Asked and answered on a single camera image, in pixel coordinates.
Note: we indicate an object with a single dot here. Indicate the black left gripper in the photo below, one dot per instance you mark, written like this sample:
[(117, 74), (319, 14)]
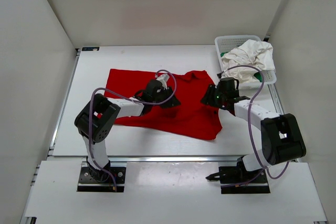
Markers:
[(173, 102)]

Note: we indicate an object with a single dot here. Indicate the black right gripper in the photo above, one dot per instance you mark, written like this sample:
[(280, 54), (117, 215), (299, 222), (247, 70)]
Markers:
[(209, 98)]

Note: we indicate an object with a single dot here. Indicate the red t-shirt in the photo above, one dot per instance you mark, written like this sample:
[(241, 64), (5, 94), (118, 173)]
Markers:
[(191, 118)]

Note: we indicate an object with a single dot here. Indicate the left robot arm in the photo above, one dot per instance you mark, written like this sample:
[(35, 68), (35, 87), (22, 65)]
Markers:
[(96, 119)]

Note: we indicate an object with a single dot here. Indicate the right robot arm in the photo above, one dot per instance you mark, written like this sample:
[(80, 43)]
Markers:
[(275, 138)]

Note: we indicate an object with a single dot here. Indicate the green t-shirt in basket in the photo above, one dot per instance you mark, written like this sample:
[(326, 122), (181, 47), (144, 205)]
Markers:
[(259, 77)]

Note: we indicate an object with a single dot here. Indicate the white plastic basket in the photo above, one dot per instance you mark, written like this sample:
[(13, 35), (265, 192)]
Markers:
[(227, 43)]

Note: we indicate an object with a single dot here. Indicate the white crumpled t-shirt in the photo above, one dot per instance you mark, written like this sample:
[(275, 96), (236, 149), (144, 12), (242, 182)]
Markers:
[(244, 61)]

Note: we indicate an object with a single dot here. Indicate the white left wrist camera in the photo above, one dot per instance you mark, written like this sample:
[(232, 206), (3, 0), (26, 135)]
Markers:
[(163, 79)]

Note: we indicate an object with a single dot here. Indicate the aluminium table edge rail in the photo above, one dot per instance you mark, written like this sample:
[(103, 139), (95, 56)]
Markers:
[(216, 158)]

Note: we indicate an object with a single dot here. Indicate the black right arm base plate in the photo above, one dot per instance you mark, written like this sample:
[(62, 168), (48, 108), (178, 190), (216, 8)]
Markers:
[(234, 180)]

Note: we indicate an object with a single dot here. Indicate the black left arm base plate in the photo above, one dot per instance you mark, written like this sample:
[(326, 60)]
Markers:
[(86, 179)]

